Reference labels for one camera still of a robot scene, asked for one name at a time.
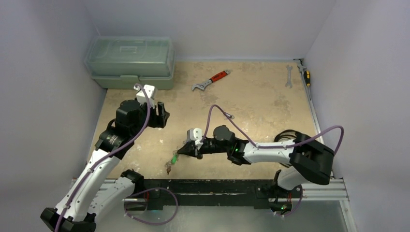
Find red handled adjustable wrench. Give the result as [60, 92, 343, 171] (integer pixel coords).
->
[191, 70, 231, 91]

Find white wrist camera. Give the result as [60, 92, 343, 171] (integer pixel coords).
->
[187, 128, 203, 146]
[134, 84, 157, 109]

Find loose black key tag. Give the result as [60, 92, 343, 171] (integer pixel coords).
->
[224, 112, 235, 119]

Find large perforated metal keyring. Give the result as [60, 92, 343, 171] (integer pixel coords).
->
[165, 150, 179, 175]

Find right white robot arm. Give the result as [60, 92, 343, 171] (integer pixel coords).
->
[177, 125, 335, 197]

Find yellow black screwdriver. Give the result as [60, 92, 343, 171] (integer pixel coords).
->
[304, 70, 310, 87]

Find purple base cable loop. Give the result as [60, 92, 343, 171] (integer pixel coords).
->
[124, 187, 178, 226]

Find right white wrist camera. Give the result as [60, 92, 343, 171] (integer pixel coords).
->
[187, 128, 203, 146]

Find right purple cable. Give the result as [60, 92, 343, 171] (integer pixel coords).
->
[202, 104, 345, 154]

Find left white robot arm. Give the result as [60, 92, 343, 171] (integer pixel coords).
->
[41, 99, 170, 232]

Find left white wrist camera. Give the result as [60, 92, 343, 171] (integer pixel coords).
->
[134, 84, 157, 109]

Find green plastic toolbox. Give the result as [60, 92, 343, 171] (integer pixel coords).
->
[85, 36, 176, 90]

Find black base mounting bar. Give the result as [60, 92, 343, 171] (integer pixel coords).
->
[131, 179, 302, 210]

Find green key tag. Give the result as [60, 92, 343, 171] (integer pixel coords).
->
[170, 154, 178, 165]

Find silver open end wrench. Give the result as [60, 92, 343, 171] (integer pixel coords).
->
[285, 65, 293, 88]

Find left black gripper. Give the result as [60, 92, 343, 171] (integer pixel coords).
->
[130, 100, 169, 136]

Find aluminium frame rail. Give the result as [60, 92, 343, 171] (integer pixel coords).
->
[293, 59, 348, 201]

